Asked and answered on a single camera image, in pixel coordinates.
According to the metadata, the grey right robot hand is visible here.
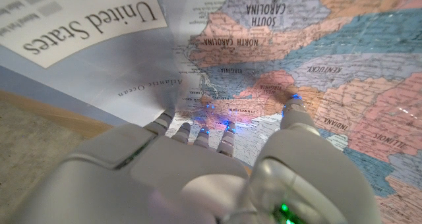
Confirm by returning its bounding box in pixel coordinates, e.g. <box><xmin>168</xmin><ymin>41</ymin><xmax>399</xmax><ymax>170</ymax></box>
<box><xmin>6</xmin><ymin>96</ymin><xmax>383</xmax><ymax>224</ymax></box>

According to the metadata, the United States paper map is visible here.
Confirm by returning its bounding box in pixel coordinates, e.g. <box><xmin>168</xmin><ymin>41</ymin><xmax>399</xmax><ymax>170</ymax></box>
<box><xmin>0</xmin><ymin>0</ymin><xmax>422</xmax><ymax>224</ymax></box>

